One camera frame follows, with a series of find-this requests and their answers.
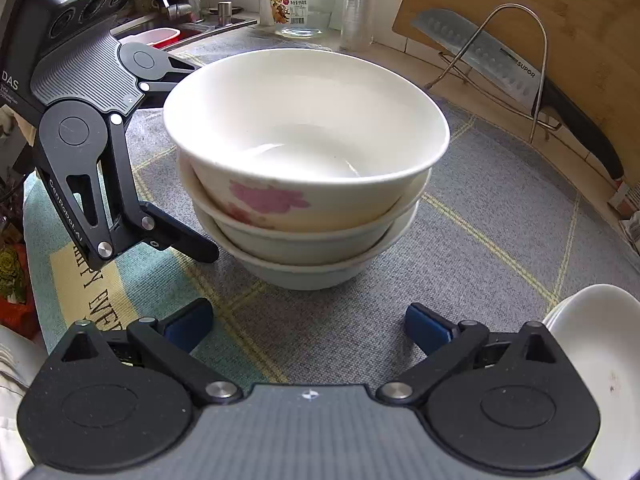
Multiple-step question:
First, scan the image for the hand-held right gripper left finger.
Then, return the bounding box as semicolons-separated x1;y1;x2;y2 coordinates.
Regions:
60;297;244;407

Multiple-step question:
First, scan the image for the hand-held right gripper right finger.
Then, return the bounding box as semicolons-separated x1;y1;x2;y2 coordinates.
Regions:
376;302;557;407

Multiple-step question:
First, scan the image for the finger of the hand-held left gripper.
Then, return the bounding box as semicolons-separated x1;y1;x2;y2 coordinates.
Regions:
139;55;201;96
47;114;221;272

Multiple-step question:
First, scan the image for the white pink flower bowl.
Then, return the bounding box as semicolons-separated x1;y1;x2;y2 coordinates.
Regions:
163;48;451;233
178;152;433;267

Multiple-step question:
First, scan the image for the plain white bowl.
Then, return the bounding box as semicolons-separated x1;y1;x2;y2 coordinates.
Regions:
192;195;418;291

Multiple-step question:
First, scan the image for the white fruit print plate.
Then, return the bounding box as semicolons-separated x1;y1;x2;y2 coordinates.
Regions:
542;284;640;480

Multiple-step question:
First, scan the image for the red sink basin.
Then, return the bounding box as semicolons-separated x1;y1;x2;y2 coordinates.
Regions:
120;27;181;51

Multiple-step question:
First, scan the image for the grey teal checked cloth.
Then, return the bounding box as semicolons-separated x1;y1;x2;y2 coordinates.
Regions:
22;42;640;396

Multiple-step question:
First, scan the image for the red and green bag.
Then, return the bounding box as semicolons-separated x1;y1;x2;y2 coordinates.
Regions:
0;220;41;341

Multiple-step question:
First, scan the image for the person's light clothing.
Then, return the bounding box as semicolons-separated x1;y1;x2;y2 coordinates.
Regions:
0;322;51;480

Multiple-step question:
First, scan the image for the stack of clear plastic cups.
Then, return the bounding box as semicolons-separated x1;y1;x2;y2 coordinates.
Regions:
340;0;381;53

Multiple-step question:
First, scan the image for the orange white food bag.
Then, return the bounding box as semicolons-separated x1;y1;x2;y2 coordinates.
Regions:
607;177;640;256

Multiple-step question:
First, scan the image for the bamboo cutting board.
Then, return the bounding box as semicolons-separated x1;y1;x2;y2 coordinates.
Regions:
391;0;640;211

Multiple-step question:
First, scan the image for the metal wire knife rack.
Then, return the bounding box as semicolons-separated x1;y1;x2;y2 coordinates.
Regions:
425;3;563;145

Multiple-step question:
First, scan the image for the black handled cleaver knife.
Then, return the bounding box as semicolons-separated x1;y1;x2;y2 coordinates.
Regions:
411;8;626;181

